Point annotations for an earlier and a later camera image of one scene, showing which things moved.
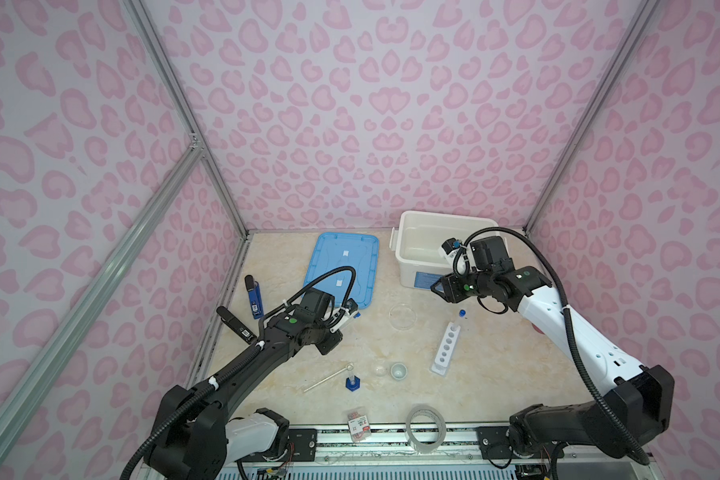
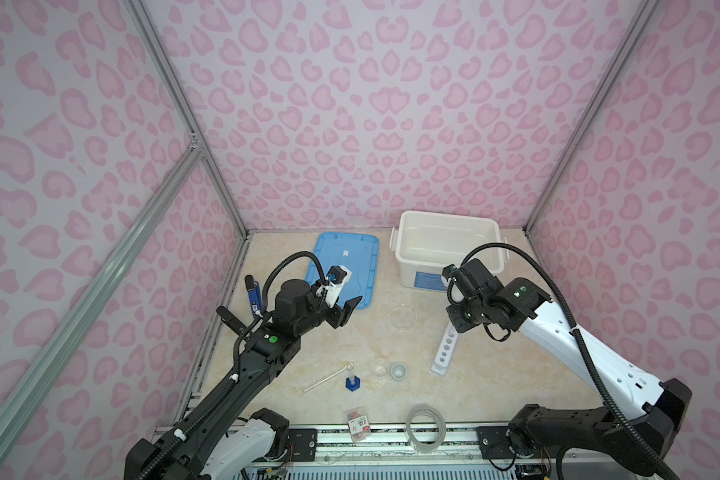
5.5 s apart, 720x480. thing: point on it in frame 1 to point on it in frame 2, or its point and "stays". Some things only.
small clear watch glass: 380,370 stays
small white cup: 399,371 stays
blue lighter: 254,291 stays
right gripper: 449,287 to 452,314
